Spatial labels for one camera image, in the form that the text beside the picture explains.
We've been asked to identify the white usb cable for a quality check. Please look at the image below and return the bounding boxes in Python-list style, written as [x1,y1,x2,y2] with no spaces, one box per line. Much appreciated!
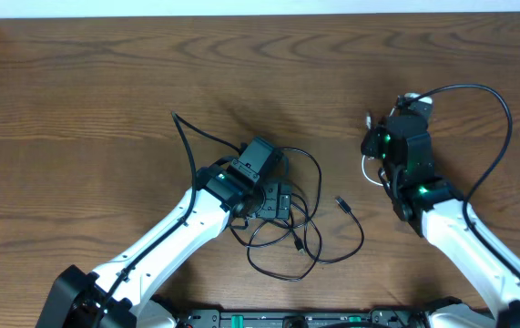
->
[361,108,400,188]

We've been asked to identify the black usb cable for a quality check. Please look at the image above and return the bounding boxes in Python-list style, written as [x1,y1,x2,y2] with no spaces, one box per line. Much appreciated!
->
[228,146,365,282]

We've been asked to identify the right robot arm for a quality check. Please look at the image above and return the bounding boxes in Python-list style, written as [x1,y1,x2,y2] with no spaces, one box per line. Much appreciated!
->
[361,114,520,327]

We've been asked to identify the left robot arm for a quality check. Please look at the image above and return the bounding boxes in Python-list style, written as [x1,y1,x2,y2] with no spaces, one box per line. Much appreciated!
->
[36,137,283,327]

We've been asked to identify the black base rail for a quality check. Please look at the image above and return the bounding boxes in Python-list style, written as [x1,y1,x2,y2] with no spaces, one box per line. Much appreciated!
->
[168,298,493,328]

